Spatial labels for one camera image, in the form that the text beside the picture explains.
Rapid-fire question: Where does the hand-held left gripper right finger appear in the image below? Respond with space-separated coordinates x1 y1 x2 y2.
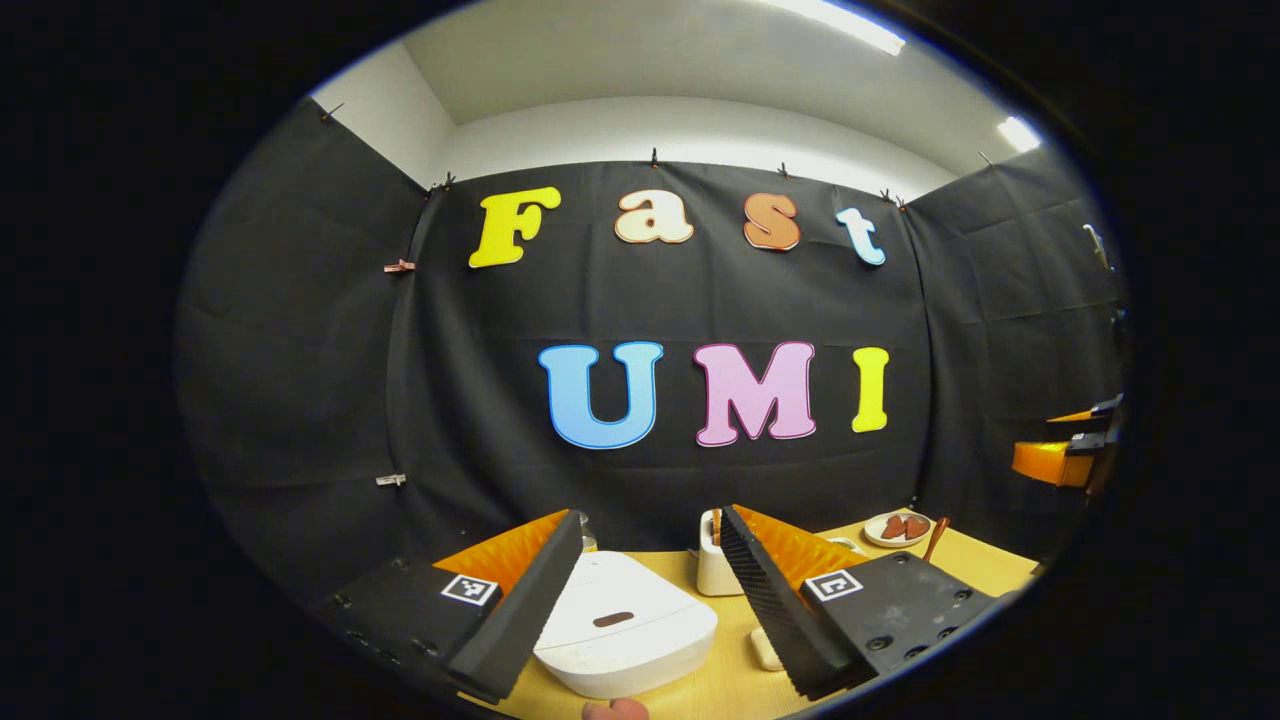
718 503 1001 701

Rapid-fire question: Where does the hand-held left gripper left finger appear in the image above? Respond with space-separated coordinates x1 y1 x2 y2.
320 508 586 703

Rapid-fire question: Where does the white rice cooker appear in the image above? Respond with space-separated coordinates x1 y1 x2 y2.
533 550 719 699

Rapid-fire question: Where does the white toaster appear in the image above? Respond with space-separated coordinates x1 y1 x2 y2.
697 508 746 598

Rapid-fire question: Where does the round white plate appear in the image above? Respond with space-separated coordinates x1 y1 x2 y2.
863 510 934 549

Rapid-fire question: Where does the black backdrop cloth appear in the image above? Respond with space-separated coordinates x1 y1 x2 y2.
175 97 1131 601

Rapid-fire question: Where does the long ceiling light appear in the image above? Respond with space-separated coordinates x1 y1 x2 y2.
770 0 906 56

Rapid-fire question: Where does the row of dark clips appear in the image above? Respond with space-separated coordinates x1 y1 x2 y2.
320 102 996 213

